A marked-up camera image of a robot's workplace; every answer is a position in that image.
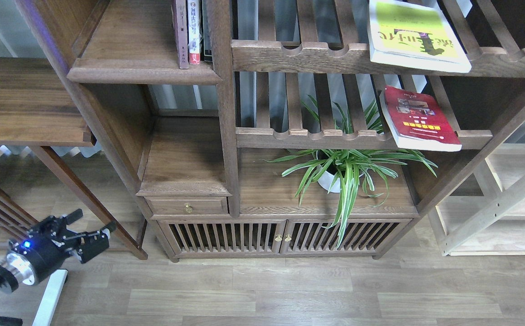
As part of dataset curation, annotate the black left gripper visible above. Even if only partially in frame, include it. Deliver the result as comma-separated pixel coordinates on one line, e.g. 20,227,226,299
4,209,116,286

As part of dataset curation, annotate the yellow green cover book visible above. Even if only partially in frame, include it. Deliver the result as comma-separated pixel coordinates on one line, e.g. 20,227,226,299
367,0,472,73

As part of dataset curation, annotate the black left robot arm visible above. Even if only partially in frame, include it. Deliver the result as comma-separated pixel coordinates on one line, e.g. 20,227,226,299
0,209,117,326

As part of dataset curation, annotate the light wooden shelf unit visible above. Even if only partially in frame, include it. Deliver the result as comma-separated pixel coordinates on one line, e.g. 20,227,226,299
429,143,525,256

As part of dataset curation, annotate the white metal bar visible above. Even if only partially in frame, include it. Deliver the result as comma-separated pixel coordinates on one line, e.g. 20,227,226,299
32,269,68,326

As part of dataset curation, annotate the brass drawer knob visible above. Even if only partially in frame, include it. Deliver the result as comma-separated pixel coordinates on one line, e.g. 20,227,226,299
184,203,193,213

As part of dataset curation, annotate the dark wooden side table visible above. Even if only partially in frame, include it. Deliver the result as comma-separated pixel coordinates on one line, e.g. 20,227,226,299
0,58,148,261

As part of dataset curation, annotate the dark wooden bookshelf cabinet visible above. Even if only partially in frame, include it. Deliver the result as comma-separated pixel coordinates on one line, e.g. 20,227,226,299
16,0,525,262

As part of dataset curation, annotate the maroon upright book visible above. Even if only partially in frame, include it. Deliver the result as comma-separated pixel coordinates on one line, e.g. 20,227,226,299
171,0,189,69

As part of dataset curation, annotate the white plant pot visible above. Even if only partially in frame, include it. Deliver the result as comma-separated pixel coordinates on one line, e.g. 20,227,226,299
318,170,341,193

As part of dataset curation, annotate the dark upright book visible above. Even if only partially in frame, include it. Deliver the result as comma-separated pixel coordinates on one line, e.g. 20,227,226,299
200,0,213,62

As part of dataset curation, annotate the red cover book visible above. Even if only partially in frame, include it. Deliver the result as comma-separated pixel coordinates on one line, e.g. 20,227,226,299
380,86,462,151

